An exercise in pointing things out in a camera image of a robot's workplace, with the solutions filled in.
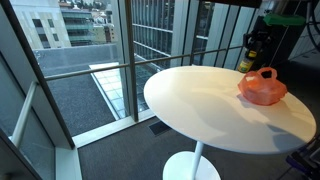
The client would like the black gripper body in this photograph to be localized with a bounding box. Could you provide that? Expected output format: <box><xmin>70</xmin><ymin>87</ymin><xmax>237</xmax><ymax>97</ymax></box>
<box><xmin>243</xmin><ymin>29</ymin><xmax>273</xmax><ymax>52</ymax></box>

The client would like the yellow capped pill bottle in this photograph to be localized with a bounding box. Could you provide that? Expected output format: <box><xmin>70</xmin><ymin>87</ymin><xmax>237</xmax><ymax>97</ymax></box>
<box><xmin>237</xmin><ymin>49</ymin><xmax>258</xmax><ymax>74</ymax></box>

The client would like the orange plastic carrier bag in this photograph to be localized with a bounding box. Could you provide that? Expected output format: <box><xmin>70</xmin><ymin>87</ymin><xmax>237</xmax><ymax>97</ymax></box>
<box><xmin>237</xmin><ymin>66</ymin><xmax>289</xmax><ymax>107</ymax></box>

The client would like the grey metal window handrail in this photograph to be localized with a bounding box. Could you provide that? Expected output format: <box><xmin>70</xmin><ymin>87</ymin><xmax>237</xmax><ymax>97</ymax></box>
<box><xmin>189</xmin><ymin>44</ymin><xmax>252</xmax><ymax>58</ymax></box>
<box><xmin>44</xmin><ymin>58</ymin><xmax>184</xmax><ymax>82</ymax></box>

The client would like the dark floor vent grille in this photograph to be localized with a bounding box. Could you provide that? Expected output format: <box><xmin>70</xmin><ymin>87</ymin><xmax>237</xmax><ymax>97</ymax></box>
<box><xmin>147</xmin><ymin>120</ymin><xmax>172</xmax><ymax>137</ymax></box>

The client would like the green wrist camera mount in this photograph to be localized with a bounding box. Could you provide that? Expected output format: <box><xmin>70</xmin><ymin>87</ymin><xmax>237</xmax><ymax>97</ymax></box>
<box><xmin>262</xmin><ymin>13</ymin><xmax>307</xmax><ymax>28</ymax></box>

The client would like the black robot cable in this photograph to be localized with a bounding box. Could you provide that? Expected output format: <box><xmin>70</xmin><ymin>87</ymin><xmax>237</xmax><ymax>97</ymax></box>
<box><xmin>305</xmin><ymin>0</ymin><xmax>320</xmax><ymax>53</ymax></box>

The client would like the blue black robot mount base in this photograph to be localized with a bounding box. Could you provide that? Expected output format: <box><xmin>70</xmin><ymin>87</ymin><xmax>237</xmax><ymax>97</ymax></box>
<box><xmin>285</xmin><ymin>135</ymin><xmax>320</xmax><ymax>180</ymax></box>

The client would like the white table pedestal base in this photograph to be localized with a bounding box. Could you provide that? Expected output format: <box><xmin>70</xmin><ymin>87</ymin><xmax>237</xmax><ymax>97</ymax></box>
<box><xmin>162</xmin><ymin>141</ymin><xmax>222</xmax><ymax>180</ymax></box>

